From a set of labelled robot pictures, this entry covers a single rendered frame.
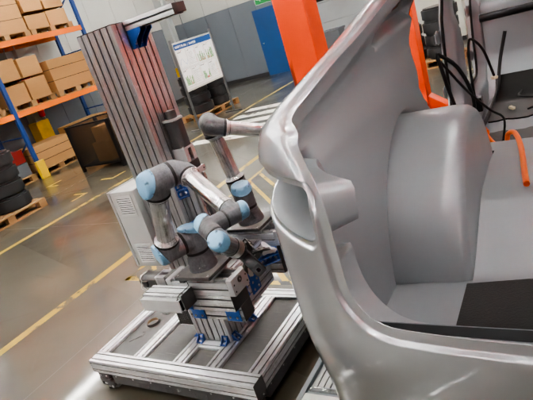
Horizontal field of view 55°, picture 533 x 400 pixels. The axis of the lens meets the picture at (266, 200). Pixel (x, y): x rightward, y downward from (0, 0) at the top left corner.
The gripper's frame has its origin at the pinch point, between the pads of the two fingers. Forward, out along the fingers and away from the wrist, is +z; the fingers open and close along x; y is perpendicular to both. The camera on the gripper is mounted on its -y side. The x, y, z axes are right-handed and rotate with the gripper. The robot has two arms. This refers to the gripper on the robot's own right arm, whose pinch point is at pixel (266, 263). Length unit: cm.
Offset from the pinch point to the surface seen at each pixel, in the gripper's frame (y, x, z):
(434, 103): 105, -146, 209
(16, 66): 1025, 242, 379
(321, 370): -20, 35, 86
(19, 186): 614, 312, 301
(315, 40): 69, -88, 9
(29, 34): 1072, 174, 382
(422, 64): 126, -161, 187
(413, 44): 136, -167, 172
